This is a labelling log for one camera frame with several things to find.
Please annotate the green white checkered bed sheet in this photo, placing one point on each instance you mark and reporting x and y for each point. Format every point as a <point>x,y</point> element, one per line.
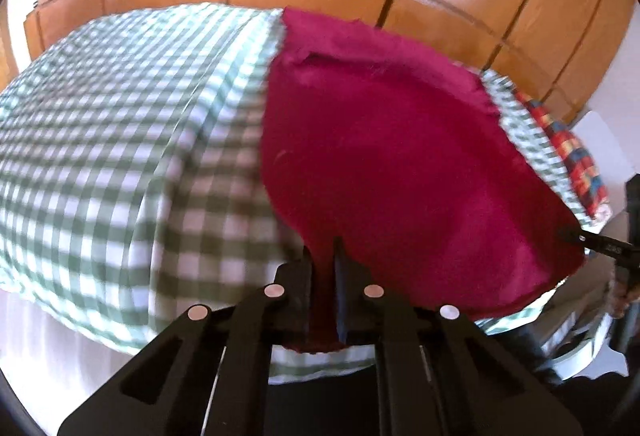
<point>125,156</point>

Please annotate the dark red pants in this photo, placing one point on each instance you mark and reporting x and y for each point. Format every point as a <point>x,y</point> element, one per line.
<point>400,176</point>

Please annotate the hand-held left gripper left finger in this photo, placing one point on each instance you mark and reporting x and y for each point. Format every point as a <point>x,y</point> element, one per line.
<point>240,341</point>

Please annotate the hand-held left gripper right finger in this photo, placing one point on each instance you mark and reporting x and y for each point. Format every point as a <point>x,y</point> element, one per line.
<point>395,341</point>

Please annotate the red blue plaid pillow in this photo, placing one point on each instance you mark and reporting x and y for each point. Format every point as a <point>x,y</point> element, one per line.
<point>575,156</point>

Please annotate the person's right hand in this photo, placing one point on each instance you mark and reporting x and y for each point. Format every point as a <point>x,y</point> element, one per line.
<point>622,298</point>

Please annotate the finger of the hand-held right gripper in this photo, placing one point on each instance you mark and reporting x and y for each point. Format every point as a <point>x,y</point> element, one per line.
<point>600,243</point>

